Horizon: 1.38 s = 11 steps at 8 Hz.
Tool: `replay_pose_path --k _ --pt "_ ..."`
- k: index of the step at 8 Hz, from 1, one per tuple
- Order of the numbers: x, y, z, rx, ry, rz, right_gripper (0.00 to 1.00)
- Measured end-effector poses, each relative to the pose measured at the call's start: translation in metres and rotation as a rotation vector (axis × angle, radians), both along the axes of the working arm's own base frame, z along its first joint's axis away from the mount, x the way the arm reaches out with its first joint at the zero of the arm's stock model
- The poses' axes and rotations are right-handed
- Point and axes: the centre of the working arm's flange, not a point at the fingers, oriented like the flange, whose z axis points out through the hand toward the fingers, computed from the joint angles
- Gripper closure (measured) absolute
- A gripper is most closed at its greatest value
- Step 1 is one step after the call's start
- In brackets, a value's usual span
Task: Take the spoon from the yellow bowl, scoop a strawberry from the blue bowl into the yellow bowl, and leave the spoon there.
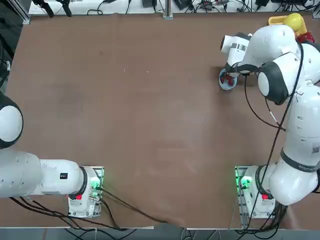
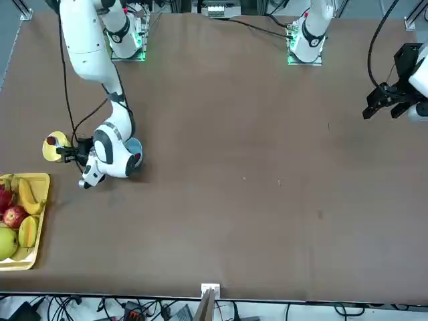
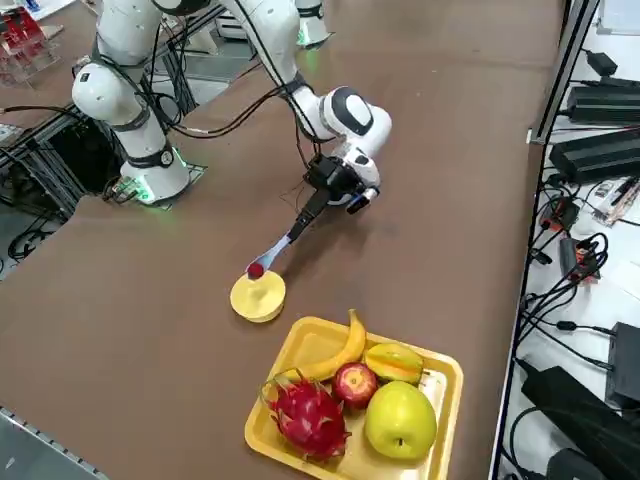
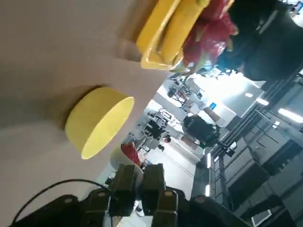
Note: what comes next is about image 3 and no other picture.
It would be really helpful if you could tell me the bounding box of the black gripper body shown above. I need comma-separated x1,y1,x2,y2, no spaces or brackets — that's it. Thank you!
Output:
303,156,362,205

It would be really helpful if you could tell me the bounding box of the pale blue plastic spoon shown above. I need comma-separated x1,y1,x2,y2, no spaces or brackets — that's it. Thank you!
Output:
247,232,296,276

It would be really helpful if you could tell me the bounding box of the yellow bowl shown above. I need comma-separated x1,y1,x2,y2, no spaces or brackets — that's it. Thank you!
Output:
229,272,287,324

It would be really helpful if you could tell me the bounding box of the yellow plastic tray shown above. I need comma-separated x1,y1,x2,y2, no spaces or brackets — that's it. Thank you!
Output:
243,315,465,480

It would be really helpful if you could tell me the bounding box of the yellow banana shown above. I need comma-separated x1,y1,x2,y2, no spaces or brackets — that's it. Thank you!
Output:
282,308,368,382

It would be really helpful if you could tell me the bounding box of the yellow star fruit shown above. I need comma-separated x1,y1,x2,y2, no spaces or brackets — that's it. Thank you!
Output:
362,343,426,385

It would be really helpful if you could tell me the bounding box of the red apple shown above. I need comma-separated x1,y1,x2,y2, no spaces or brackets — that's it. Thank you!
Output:
331,363,379,411

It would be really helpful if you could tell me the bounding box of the white appliance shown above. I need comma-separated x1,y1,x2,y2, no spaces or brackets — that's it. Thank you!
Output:
218,7,247,39

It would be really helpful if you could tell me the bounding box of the pink dragon fruit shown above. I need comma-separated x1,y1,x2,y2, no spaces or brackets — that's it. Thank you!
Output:
258,368,352,464

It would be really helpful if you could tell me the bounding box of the large yellow-green apple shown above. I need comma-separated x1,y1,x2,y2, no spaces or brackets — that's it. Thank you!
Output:
363,380,438,460

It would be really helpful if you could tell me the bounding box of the red and black device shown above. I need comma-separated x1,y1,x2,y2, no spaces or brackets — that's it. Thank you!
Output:
542,196,581,232

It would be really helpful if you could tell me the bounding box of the black metal rack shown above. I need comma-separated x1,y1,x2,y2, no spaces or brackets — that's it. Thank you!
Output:
0,104,129,226

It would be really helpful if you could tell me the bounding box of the orange and black device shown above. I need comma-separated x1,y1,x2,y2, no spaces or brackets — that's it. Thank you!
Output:
558,233,610,285

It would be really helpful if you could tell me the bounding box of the long black power supply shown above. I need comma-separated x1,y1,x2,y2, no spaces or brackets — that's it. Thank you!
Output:
548,127,640,182
567,77,640,126

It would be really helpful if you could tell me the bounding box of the small circuit board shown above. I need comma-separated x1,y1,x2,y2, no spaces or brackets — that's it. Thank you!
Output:
592,177,640,229

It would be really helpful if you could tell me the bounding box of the small black power adapter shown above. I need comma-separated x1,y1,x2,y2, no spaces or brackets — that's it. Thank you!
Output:
584,49,619,77

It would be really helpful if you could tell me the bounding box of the large black power adapter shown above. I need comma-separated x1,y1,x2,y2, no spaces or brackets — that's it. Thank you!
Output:
519,366,640,480

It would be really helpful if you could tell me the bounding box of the clear acrylic shelf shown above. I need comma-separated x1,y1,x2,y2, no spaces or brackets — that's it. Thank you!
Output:
0,9,65,90

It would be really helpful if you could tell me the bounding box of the black box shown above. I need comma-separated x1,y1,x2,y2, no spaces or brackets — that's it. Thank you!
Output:
604,322,640,409

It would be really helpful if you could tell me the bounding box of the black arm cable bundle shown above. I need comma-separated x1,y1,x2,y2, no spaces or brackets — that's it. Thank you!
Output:
89,0,321,211

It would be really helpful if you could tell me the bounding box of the aluminium frame post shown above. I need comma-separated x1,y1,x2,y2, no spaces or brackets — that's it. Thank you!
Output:
527,0,601,146

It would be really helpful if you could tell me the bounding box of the aluminium rail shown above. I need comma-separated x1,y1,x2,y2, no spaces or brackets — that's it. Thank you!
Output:
0,404,109,480

